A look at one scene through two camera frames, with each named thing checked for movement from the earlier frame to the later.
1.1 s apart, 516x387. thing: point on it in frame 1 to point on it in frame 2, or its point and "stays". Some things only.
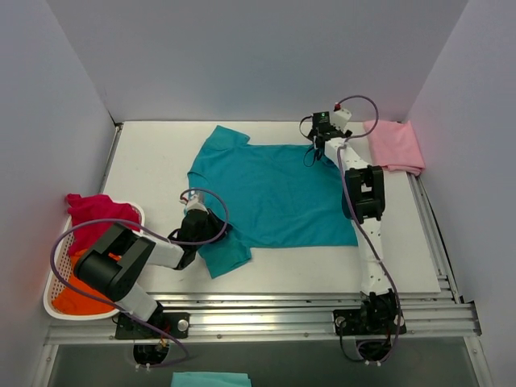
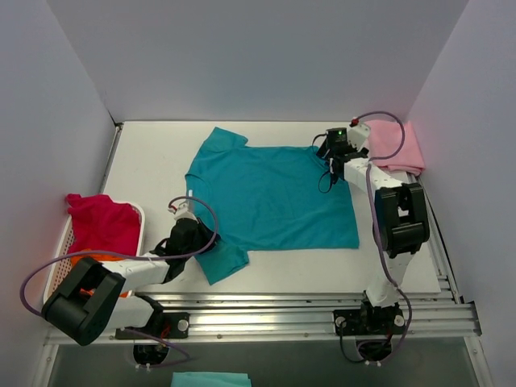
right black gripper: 316,144 to 326,149
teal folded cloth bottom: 210,379 stays
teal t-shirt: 272,196 stays
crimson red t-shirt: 93,208 stays
